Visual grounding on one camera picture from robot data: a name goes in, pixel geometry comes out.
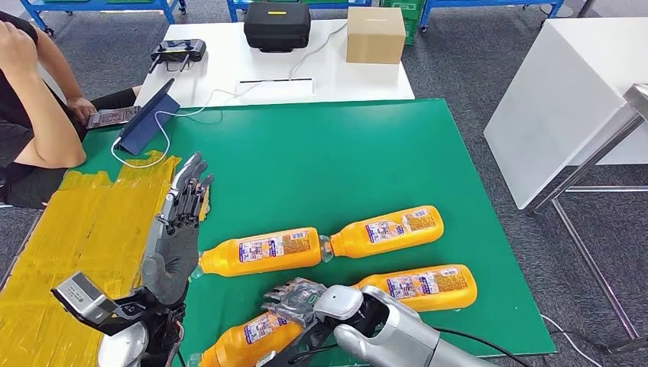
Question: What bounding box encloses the person's right hand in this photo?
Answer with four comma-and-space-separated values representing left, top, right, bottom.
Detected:
0, 20, 32, 77

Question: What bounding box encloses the person's left hand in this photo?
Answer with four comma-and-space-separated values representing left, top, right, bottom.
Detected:
66, 96, 98, 126

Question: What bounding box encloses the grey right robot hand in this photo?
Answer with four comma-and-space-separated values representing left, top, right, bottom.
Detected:
261, 277, 329, 328

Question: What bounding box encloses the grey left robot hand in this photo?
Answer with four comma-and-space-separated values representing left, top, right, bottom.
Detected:
141, 151, 216, 307

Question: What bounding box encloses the smartphone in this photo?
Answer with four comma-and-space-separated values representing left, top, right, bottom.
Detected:
85, 105, 143, 132

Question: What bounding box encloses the orange detergent bottle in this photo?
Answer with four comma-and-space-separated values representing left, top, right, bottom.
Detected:
352, 264, 478, 313
187, 311, 305, 367
319, 205, 445, 263
190, 226, 323, 281

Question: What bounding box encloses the tablet in blue case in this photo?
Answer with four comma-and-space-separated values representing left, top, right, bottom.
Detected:
113, 77, 182, 157

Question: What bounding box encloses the person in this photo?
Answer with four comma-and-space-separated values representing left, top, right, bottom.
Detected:
0, 10, 144, 209

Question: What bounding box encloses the blue steel rack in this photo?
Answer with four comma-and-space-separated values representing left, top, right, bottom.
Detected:
20, 0, 187, 37
419, 0, 564, 32
226, 0, 373, 24

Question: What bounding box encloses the yellow tape patch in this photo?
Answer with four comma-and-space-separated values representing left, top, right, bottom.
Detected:
0, 150, 211, 367

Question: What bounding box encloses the black remote controller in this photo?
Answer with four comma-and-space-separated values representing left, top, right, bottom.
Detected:
147, 38, 208, 74

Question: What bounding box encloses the white table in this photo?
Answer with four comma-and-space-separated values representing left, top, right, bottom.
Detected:
134, 18, 416, 109

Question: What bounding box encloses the white power strip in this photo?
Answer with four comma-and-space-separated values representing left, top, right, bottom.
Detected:
235, 76, 316, 102

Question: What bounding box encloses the black carrying case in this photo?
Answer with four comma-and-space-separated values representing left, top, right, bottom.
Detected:
243, 1, 312, 54

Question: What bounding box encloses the cardboard box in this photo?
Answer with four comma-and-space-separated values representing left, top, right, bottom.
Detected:
346, 6, 407, 65

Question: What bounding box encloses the green plastic crate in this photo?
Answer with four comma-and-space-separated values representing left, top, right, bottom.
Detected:
381, 0, 426, 46

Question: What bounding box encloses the white cabinet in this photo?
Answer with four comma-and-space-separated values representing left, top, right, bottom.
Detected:
483, 16, 648, 211

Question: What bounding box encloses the grey round base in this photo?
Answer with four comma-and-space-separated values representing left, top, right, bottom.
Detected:
539, 2, 574, 18

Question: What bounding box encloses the white charging cable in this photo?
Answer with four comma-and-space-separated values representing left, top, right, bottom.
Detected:
109, 80, 264, 170

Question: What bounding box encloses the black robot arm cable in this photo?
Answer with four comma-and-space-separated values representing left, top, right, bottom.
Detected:
434, 326, 533, 367

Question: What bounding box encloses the white power cable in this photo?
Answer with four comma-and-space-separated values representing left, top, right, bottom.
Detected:
287, 21, 349, 81

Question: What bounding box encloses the white floor cable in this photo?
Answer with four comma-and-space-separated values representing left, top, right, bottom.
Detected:
539, 313, 596, 367

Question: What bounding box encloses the metal frame stand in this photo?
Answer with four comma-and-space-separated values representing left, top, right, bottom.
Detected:
531, 83, 648, 353

